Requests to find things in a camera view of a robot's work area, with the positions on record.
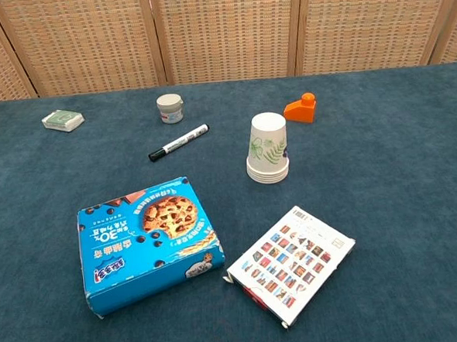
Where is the white green tissue pack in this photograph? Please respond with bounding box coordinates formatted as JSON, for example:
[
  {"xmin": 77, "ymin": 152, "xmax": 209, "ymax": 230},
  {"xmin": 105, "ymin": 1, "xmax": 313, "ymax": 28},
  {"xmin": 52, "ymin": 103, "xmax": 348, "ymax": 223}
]
[{"xmin": 40, "ymin": 107, "xmax": 86, "ymax": 135}]

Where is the blue cookie box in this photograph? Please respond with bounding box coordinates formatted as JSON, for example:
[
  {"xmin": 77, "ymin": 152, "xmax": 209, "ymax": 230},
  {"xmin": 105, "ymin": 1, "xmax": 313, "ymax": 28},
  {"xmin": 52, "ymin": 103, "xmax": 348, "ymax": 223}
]
[{"xmin": 74, "ymin": 174, "xmax": 229, "ymax": 320}]

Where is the blue table cloth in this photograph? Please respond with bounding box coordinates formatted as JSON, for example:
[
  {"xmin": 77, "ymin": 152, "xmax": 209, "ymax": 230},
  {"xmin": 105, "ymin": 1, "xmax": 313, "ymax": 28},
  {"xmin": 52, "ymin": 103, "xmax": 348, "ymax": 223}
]
[{"xmin": 0, "ymin": 62, "xmax": 457, "ymax": 342}]

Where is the orange plastic toy block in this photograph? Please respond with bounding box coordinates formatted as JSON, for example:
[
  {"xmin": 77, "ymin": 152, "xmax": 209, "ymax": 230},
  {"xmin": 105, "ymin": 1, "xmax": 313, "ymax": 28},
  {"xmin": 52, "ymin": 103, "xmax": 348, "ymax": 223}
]
[{"xmin": 282, "ymin": 91, "xmax": 318, "ymax": 125}]

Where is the white box with picture grid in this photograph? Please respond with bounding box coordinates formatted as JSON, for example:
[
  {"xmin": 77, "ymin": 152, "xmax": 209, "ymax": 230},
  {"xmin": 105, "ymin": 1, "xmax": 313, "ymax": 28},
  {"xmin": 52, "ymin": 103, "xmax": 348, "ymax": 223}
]
[{"xmin": 218, "ymin": 201, "xmax": 361, "ymax": 333}]

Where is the leaf print white paper cup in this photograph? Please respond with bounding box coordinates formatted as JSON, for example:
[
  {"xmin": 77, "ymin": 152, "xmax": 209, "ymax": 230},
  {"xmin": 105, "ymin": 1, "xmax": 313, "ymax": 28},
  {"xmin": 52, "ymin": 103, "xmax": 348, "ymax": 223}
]
[{"xmin": 243, "ymin": 111, "xmax": 290, "ymax": 172}]

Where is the small white lidded jar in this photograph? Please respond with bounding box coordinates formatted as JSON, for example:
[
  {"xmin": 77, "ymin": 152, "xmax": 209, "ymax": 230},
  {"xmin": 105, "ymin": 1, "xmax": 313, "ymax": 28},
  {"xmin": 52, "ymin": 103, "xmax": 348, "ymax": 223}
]
[{"xmin": 156, "ymin": 92, "xmax": 185, "ymax": 125}]

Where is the black white marker pen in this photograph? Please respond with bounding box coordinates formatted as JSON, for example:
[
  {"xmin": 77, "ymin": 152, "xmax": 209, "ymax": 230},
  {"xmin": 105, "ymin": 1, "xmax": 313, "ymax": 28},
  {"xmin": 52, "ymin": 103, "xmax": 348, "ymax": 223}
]
[{"xmin": 146, "ymin": 123, "xmax": 212, "ymax": 162}]

